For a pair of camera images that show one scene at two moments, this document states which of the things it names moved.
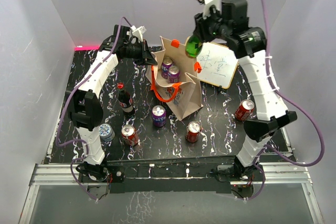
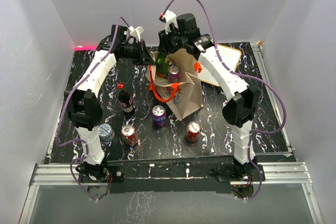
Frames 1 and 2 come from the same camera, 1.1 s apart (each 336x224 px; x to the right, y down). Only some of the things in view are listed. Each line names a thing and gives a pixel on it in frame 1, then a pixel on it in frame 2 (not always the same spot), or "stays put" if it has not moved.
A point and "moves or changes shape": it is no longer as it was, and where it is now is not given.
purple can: (173, 74) stays put
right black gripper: (200, 28) → (165, 45)
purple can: (159, 116) stays put
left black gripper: (146, 57) stays put
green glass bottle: (193, 47) moves or changes shape
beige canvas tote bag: (174, 80) stays put
